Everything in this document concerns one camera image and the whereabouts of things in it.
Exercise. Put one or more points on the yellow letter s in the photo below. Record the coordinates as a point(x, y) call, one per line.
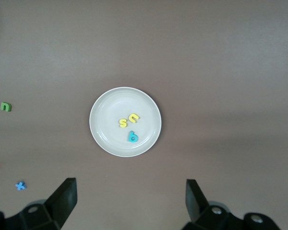
point(123, 122)

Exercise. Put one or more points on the beige round plate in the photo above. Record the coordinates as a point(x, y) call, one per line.
point(108, 141)

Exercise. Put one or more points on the brown table cover sheet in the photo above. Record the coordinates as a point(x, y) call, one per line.
point(206, 72)

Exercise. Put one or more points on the teal letter b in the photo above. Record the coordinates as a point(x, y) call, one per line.
point(131, 133)

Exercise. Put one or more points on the blue letter x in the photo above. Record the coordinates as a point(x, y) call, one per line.
point(20, 186)

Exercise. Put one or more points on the yellow letter u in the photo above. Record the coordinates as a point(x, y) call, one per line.
point(136, 115)

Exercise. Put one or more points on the green letter n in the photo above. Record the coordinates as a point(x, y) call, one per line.
point(4, 103)

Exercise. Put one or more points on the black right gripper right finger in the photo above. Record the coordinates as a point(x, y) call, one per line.
point(206, 220)

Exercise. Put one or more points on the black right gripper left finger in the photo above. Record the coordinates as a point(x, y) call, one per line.
point(50, 215)

